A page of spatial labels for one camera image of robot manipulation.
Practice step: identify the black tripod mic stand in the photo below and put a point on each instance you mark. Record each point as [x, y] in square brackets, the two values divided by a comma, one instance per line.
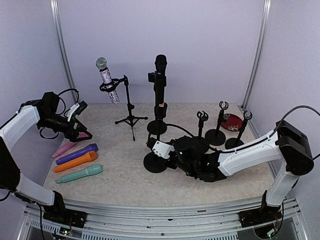
[131, 119]

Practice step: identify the front aluminium rail base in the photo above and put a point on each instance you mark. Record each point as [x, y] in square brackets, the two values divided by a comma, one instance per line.
[218, 221]

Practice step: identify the red floral plate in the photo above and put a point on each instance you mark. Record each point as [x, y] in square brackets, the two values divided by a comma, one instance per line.
[231, 122]

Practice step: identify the left aluminium frame post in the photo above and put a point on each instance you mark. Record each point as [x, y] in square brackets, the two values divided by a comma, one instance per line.
[54, 6]

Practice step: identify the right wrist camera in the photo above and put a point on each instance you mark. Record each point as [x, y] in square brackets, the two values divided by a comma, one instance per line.
[160, 148]

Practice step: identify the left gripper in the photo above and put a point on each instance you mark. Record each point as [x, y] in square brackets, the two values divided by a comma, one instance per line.
[73, 136]

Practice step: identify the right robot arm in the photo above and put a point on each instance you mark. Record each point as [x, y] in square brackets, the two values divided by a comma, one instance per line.
[285, 143]

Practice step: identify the teal microphone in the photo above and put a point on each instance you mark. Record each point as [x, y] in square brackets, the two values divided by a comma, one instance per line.
[89, 171]

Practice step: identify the right aluminium frame post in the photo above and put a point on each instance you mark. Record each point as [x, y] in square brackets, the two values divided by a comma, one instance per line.
[258, 53]

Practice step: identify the purple microphone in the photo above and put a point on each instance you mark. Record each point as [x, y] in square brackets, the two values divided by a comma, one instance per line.
[77, 154]

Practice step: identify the orange microphone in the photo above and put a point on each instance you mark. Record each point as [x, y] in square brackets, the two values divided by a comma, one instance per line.
[86, 158]

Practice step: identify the aluminium frame post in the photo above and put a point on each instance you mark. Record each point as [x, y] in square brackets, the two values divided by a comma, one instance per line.
[54, 6]
[258, 53]

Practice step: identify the glitter silver microphone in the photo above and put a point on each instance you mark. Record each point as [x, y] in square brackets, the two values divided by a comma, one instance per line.
[107, 82]

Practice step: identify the tall round stand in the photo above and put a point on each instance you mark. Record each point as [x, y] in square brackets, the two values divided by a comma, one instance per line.
[151, 79]

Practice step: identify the pink microphone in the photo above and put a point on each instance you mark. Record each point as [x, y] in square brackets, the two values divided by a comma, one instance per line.
[68, 145]

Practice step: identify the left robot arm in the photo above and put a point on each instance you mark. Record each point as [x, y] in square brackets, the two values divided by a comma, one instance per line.
[41, 114]

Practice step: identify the black microphone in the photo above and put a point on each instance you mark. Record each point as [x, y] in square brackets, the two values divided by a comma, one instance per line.
[160, 78]

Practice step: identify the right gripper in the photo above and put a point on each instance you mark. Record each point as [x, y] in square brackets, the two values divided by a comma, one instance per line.
[167, 165]

